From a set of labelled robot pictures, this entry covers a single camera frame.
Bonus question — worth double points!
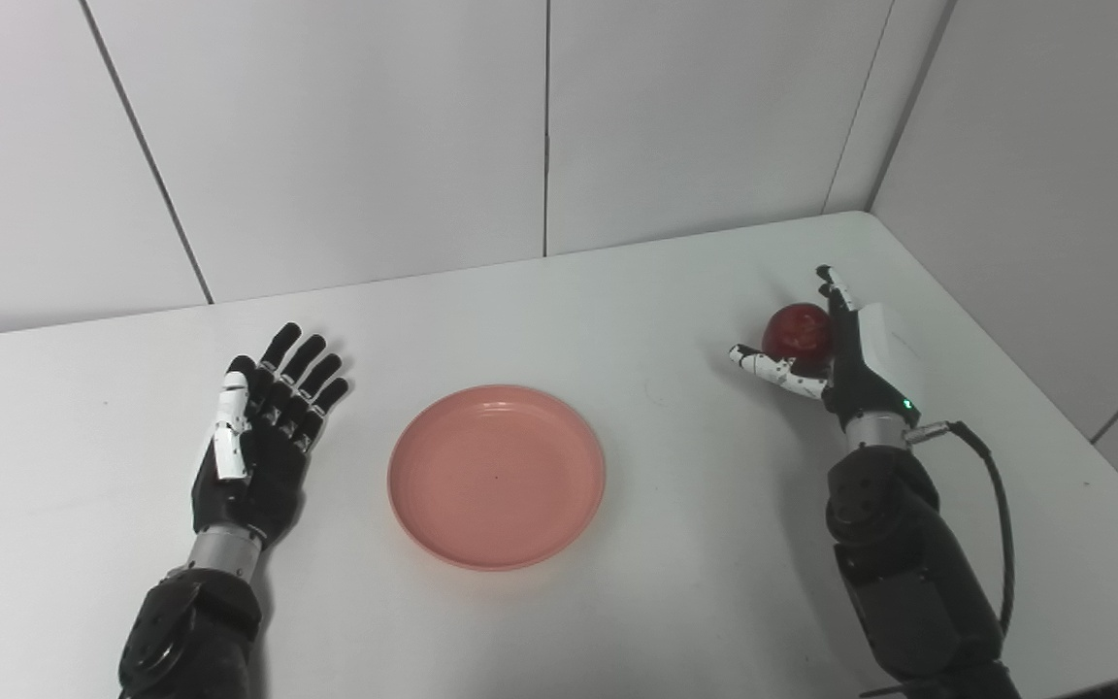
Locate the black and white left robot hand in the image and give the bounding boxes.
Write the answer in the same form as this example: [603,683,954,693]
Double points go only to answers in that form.
[191,322,350,545]

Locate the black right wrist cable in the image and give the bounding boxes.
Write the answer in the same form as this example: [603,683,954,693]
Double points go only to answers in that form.
[908,419,1016,637]

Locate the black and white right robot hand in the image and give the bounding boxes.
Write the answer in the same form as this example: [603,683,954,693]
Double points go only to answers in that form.
[729,265,919,428]

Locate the pink round plate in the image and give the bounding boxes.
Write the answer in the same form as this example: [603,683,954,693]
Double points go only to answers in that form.
[387,384,607,572]

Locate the red apple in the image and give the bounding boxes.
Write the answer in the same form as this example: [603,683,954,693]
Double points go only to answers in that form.
[762,303,834,370]

